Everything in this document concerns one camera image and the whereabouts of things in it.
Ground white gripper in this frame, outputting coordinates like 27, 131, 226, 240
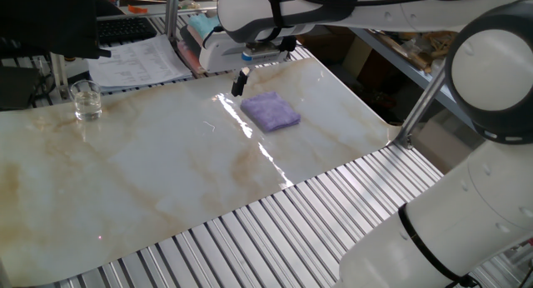
198, 28, 253, 98

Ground purple microfibre cloth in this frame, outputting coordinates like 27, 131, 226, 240
240, 90, 302, 134

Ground teal sponge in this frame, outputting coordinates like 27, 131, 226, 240
187, 13, 222, 42

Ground pink and black board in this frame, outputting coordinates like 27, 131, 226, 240
178, 23, 208, 76

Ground printed paper stack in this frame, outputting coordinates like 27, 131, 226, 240
86, 33, 194, 94

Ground black computer keyboard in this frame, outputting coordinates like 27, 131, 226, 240
96, 16, 159, 46

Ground clear glass of water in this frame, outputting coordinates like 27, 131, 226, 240
68, 79, 103, 123

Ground grey metal shelf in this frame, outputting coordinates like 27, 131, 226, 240
349, 27, 476, 129

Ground wooden sticks pile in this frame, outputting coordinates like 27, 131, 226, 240
374, 29, 459, 72

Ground large black monitor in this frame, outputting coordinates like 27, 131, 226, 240
0, 0, 112, 61

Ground dark box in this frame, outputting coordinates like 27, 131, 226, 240
0, 65, 42, 112

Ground silver wrist camera blue caps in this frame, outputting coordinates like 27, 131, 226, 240
241, 41, 291, 67

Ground aluminium frame post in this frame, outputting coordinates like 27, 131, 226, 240
164, 0, 181, 42
393, 69, 447, 150

